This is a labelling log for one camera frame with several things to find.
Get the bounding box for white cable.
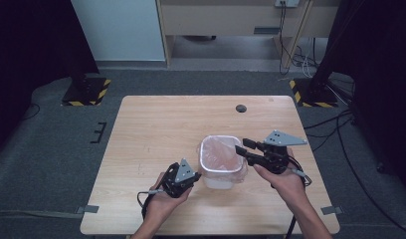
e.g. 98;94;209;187
301;37;314;80

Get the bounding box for person's left hand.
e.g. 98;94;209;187
144;172;194;223

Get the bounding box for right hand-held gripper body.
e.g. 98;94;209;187
257;129;308;175

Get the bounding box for thin black floor cable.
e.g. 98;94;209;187
21;103;42;121

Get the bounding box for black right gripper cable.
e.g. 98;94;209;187
285;155;313;239

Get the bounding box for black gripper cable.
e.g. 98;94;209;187
136;188;164;221
285;155;313;239

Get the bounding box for grey tape piece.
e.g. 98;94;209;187
75;204;101;215
320;205;344;216

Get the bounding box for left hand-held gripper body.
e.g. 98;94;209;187
160;157;202;199

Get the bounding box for black metal stand pole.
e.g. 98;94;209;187
309;0;349;94

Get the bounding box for black striped stand base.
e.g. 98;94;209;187
289;78;338;109
61;77;111;108

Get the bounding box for black curtain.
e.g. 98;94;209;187
323;0;406;200
0;0;100;157

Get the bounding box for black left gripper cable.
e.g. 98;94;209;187
136;188;164;221

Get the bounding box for light wooden desk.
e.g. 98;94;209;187
155;0;341;69

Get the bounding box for white plastic bin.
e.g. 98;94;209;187
199;134;246;190

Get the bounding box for white cabinet panel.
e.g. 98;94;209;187
71;0;166;62

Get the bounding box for person's right hand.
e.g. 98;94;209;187
253;147;308;203

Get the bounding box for grey power strip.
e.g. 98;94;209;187
275;0;301;8

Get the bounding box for pink plastic bag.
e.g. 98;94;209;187
198;134;249;184

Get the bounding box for black hanging power cable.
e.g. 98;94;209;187
278;2;294;76

